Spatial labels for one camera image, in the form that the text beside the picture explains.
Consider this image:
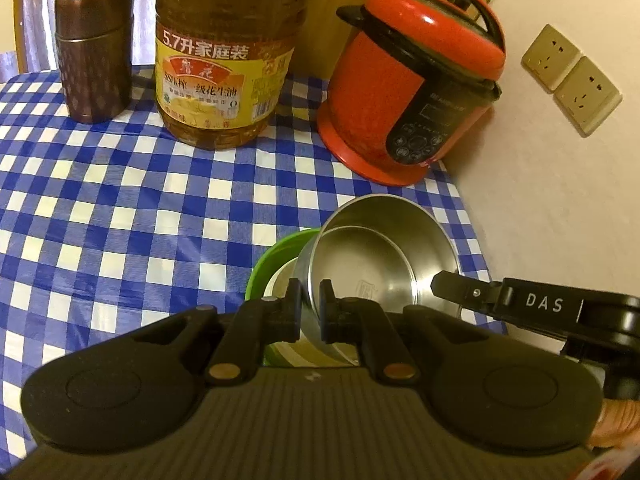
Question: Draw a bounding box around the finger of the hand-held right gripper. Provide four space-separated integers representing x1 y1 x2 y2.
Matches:
430 269 502 319

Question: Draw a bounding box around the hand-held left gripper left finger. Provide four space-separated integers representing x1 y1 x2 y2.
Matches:
135 280 303 387

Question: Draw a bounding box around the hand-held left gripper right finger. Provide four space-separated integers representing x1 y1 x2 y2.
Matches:
319 279 495 387

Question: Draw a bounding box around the green plastic bowl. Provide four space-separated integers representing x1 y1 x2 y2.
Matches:
244 228 362 368

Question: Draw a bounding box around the small stainless steel bowl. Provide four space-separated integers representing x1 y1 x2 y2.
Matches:
295 225 422 367

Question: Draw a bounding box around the large stainless steel bowl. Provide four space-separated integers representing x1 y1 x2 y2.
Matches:
319 193 464 322

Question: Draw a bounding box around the person's right hand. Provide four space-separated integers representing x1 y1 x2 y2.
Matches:
589 399 640 450

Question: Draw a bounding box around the white bowl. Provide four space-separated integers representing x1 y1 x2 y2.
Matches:
262 256 303 306

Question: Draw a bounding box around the blue white checkered tablecloth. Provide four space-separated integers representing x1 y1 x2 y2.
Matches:
0 62 512 467

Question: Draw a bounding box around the red electric pressure cooker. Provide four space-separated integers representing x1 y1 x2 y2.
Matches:
316 0 506 187

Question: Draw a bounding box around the large cooking oil bottle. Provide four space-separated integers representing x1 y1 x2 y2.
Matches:
153 0 322 151

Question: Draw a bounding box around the brown metal canister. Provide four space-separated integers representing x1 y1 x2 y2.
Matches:
54 0 137 125

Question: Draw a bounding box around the wooden chair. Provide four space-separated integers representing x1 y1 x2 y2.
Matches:
0 0 29 77

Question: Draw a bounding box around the beige wall socket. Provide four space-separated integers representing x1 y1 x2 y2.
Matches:
521 23 584 94
553 55 624 137

